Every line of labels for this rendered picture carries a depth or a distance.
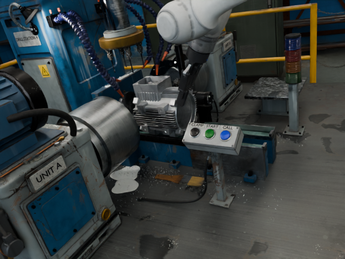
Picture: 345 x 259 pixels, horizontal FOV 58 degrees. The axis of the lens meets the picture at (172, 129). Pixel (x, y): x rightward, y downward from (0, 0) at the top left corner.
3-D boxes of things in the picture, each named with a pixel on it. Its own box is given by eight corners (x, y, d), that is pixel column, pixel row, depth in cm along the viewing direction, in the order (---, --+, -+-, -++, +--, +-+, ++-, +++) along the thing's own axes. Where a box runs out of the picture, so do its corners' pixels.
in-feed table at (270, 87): (246, 117, 157) (244, 96, 152) (262, 97, 177) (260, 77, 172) (296, 121, 144) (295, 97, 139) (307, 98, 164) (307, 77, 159)
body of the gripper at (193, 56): (195, 39, 105) (188, 62, 111) (184, 45, 99) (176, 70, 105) (215, 49, 103) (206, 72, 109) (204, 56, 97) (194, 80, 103)
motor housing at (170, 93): (138, 138, 132) (127, 96, 123) (163, 118, 145) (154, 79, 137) (178, 144, 121) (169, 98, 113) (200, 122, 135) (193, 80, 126)
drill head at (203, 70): (145, 115, 154) (133, 66, 144) (184, 85, 184) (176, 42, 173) (189, 118, 141) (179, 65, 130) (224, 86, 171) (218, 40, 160)
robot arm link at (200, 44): (186, 28, 95) (181, 45, 99) (212, 41, 93) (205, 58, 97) (199, 21, 102) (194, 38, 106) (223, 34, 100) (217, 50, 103)
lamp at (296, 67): (283, 73, 124) (283, 62, 122) (287, 68, 129) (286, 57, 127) (299, 73, 121) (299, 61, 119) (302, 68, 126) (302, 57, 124)
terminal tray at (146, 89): (136, 100, 128) (132, 84, 125) (150, 91, 136) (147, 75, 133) (159, 102, 122) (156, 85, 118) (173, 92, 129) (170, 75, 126)
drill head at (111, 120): (35, 199, 106) (4, 135, 95) (105, 145, 133) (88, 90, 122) (86, 216, 93) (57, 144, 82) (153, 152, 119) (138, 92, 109)
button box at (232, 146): (187, 149, 100) (180, 141, 95) (194, 129, 102) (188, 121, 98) (238, 155, 90) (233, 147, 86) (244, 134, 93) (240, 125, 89)
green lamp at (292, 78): (284, 84, 126) (283, 73, 124) (287, 78, 131) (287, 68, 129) (299, 84, 123) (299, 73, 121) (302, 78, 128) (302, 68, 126)
